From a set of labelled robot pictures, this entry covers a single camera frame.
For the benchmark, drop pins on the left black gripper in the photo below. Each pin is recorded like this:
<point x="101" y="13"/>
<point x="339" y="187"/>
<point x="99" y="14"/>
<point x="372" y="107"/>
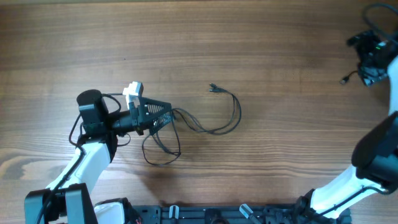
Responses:
<point x="137" y="117"/>

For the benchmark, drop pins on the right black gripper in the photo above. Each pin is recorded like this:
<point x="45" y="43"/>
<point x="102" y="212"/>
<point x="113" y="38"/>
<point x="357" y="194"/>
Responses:
<point x="367" y="73"/>

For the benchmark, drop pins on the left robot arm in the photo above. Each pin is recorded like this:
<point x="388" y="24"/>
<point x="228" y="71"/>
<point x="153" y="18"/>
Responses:
<point x="69" y="195"/>

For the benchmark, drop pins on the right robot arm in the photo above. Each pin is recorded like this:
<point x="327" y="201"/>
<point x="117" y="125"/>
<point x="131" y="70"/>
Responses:
<point x="373" y="168"/>

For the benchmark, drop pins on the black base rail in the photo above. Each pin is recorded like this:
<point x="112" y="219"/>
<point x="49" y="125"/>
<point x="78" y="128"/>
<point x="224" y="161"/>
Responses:
<point x="214" y="214"/>

